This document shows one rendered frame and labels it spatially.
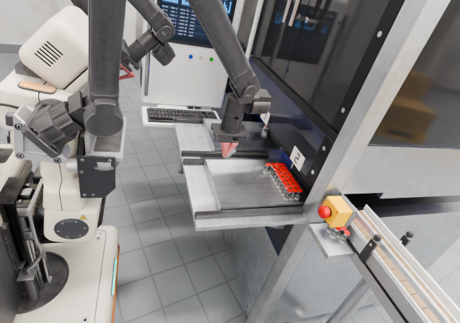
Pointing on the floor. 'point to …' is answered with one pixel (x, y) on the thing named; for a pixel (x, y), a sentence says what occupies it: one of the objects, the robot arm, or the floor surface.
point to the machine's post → (361, 124)
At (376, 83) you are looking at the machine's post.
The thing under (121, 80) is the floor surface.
